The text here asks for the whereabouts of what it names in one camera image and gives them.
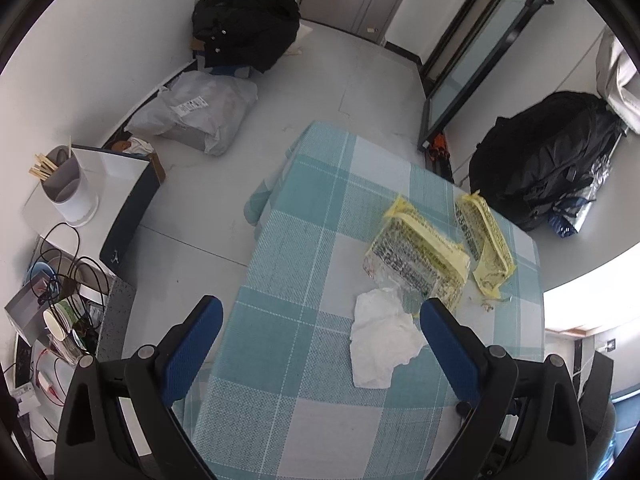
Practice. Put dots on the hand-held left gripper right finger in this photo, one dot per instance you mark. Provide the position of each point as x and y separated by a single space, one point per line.
450 355

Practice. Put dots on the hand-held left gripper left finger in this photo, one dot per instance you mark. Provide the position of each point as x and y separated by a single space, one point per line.
192 355

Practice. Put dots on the crumpled white tissue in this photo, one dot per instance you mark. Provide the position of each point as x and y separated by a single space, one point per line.
380 340

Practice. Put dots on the large yellow printed wrapper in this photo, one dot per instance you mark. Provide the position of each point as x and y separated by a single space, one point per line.
415 250

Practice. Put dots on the narrow yellow printed wrapper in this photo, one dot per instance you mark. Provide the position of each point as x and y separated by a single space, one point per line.
487 240

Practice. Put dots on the teal checked tablecloth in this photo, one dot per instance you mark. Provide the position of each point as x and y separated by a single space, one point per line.
300 285

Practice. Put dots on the paper cup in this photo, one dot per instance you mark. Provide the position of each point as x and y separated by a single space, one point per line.
56 322

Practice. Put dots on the white charger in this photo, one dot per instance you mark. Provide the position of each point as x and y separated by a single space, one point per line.
45 381

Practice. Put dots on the black chair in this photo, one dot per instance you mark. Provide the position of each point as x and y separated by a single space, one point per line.
597 390

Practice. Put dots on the blue bowl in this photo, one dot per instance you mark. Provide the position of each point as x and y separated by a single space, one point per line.
42 272

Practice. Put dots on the grey carton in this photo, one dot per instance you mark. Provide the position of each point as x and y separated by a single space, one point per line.
22 310

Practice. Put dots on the brown cardboard box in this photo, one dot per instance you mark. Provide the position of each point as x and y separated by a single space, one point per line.
157 167

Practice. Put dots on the grey white utensil holder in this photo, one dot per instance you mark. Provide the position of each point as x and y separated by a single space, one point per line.
70 200

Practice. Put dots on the silver blue foil bag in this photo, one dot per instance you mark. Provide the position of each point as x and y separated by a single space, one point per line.
580 205

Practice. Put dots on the white box with dark side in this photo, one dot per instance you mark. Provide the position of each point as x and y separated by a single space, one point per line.
115 170

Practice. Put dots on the orange black tool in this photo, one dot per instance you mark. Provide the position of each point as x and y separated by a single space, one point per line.
437 152

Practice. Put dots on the black backpack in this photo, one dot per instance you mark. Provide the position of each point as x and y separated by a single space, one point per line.
540 160

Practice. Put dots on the bundle of wooden chopsticks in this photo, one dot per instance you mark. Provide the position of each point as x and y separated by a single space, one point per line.
45 167

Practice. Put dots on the grey plastic parcel bag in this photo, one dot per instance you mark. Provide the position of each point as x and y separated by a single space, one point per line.
195 110

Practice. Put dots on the silver grey jacket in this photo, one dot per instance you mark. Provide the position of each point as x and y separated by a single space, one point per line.
622 85

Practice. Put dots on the black jacket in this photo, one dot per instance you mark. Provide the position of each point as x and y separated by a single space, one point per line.
245 25

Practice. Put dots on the wall socket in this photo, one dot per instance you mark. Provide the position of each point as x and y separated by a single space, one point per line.
607 345

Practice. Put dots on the glass door with black frame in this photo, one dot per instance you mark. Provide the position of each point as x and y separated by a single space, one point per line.
475 60

